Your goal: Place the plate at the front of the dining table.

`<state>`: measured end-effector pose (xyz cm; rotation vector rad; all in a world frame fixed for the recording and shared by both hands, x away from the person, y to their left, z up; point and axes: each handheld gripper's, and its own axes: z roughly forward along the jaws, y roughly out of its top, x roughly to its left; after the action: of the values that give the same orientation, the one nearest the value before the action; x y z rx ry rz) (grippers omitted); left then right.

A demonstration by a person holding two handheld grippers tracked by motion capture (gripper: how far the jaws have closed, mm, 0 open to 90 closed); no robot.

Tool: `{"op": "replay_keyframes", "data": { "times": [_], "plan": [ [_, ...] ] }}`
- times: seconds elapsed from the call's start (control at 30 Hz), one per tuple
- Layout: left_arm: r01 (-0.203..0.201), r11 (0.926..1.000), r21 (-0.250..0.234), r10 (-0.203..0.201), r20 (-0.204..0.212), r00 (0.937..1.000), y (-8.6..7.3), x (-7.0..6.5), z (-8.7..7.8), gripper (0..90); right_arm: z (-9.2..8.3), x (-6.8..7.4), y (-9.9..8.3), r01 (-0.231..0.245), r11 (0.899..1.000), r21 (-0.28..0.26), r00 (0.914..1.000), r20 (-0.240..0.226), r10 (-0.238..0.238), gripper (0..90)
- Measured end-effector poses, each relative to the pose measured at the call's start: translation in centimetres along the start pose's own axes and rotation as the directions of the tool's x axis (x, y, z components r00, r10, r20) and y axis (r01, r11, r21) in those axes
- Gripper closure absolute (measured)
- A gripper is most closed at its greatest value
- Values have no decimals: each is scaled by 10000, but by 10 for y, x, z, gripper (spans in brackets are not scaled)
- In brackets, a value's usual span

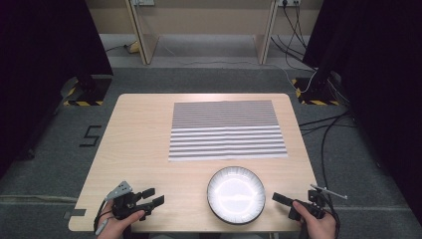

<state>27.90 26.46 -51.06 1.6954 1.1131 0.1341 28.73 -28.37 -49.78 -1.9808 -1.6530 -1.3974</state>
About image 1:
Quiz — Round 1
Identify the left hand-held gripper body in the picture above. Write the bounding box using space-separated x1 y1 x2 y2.
105 180 149 221

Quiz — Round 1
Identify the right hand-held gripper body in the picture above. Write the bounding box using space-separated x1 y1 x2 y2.
288 183 348 222

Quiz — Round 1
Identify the person's left hand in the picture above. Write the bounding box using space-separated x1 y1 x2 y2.
96 200 147 239

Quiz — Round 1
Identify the person's right hand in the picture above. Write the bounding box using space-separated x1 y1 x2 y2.
292 200 338 239

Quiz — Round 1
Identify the grey tape piece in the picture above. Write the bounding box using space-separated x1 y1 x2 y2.
63 208 88 220

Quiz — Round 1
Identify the grey striped placemat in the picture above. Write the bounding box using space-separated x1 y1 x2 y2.
167 100 289 163

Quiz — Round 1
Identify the stand base with hazard tape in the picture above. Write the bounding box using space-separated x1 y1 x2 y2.
291 77 350 107
62 74 113 108

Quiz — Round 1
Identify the black curtain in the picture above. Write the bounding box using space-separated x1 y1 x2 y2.
302 0 422 227
0 0 113 180

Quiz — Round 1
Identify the yellow plug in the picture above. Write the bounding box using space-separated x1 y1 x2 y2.
127 40 141 55

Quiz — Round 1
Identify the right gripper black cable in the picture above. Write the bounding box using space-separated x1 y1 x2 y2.
322 194 341 239

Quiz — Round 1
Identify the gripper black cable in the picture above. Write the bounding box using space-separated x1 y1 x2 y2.
93 198 112 235
322 194 341 239

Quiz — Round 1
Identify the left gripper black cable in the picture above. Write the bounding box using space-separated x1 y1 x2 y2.
93 198 112 235

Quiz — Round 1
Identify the grey cable plug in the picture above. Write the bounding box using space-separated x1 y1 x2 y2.
95 217 110 237

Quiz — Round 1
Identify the black floor cable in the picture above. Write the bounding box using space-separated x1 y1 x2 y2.
319 112 351 197
298 113 356 136

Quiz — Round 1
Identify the white floor cable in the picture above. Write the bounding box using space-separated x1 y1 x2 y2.
158 43 318 95

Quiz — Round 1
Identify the black wall cable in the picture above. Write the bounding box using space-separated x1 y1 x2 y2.
270 1 317 72

